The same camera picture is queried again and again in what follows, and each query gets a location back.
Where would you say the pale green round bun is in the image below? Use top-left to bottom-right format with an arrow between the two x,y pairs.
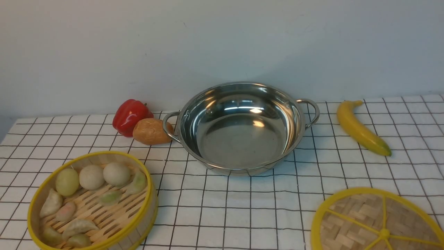
55,168 -> 79,197

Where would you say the green dumpling right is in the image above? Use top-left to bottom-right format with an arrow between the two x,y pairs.
125,170 -> 147,195

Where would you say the white checkered tablecloth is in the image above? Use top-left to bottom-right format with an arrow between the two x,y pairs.
0,94 -> 443,250

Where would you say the green dumpling front left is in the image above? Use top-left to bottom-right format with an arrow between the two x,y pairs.
41,226 -> 63,247

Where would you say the white dumpling left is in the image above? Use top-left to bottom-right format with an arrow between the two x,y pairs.
40,188 -> 63,218

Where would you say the white dumpling front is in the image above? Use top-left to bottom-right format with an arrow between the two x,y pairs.
62,219 -> 99,240

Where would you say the pink tinted dumpling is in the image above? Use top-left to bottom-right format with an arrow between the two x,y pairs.
54,201 -> 76,222

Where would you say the bamboo steamer basket yellow rim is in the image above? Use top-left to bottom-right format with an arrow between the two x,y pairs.
27,151 -> 158,250

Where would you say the white dumpling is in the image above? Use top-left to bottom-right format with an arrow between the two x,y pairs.
62,219 -> 99,240
40,188 -> 63,218

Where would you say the bamboo steamer lid yellow rim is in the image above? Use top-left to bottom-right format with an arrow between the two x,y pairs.
310,187 -> 444,250

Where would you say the yellow banana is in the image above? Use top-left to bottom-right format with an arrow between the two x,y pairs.
336,100 -> 392,157

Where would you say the white round bun middle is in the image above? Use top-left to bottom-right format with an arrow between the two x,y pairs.
79,165 -> 105,190

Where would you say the green dumpling centre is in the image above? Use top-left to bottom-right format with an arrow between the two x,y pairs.
99,190 -> 122,206

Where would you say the red bell pepper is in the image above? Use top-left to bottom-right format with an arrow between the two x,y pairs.
112,99 -> 154,138

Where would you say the white round bun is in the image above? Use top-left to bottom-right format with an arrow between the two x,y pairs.
79,165 -> 105,190
103,162 -> 131,186

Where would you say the white round bun right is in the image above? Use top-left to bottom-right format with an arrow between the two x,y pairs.
103,162 -> 131,186

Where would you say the green dumpling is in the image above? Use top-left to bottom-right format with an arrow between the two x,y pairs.
99,190 -> 122,206
125,170 -> 147,195
41,226 -> 63,247
66,234 -> 92,248

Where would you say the stainless steel pot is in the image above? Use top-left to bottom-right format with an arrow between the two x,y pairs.
162,81 -> 320,176

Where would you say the green dumpling front bottom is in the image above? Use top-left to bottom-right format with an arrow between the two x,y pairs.
66,234 -> 92,248

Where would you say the brown potato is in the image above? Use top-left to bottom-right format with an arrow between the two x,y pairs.
133,118 -> 172,145

